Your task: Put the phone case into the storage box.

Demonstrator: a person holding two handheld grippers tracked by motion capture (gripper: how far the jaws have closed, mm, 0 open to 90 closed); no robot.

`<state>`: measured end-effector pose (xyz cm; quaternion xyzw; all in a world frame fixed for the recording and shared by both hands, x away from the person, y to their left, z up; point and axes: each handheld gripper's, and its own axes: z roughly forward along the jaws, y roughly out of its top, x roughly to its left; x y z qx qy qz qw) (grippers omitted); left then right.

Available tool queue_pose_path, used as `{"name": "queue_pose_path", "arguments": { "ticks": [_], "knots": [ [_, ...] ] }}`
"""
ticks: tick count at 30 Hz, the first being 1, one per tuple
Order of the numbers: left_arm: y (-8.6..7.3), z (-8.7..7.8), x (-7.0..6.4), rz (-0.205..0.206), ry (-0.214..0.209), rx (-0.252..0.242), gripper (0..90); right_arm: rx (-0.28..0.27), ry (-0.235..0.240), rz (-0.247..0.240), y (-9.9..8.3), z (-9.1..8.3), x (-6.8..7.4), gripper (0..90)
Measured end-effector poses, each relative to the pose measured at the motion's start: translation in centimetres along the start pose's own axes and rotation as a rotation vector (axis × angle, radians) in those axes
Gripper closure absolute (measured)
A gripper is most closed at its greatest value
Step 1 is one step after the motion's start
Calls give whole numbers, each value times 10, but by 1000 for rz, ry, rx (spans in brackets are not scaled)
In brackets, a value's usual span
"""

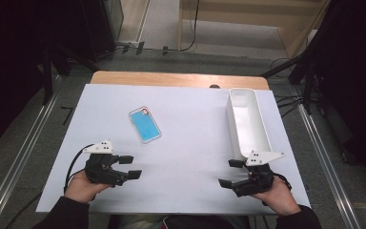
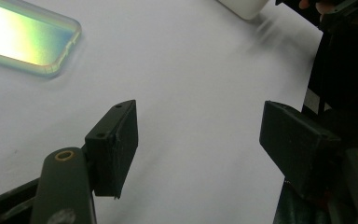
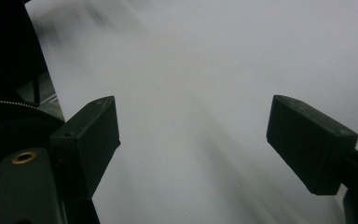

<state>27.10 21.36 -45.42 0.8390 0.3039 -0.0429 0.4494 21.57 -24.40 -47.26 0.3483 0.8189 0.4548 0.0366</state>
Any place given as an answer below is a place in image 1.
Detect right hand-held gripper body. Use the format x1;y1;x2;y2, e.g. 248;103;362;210
231;150;286;198

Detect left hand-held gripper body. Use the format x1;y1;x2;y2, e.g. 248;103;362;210
82;139;130;188

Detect blue phone case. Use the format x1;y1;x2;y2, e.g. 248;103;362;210
128;106;163;144

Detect white plastic bin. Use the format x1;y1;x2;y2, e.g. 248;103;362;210
225;87;274;161

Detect person's right hand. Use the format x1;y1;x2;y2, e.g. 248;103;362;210
251;176;301;217

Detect person's left hand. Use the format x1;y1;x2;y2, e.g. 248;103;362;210
64;170;112;204

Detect white board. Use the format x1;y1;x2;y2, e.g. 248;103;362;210
35;83;312;215

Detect black metal stand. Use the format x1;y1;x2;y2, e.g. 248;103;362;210
41;41;99;106
260;0;332;115

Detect black cabinet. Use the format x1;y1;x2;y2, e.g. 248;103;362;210
75;0;125;63

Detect wooden shelf unit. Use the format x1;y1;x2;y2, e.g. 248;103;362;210
177;0;332;60

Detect left hand-held gripper cable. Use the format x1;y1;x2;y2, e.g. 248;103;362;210
4;143;95;229

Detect hand-held gripper cable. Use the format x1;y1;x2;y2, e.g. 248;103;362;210
273;173;293;191
4;143;95;229

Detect right hand-held gripper cable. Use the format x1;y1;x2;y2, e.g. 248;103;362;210
273;173;293;191

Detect metal floor rail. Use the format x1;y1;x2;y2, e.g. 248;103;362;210
0;92;61;229
296;103;363;229

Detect black floor cables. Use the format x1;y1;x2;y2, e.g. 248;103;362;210
274;94;303;118

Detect black hanging cable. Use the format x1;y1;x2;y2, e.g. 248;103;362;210
180;0;201;52

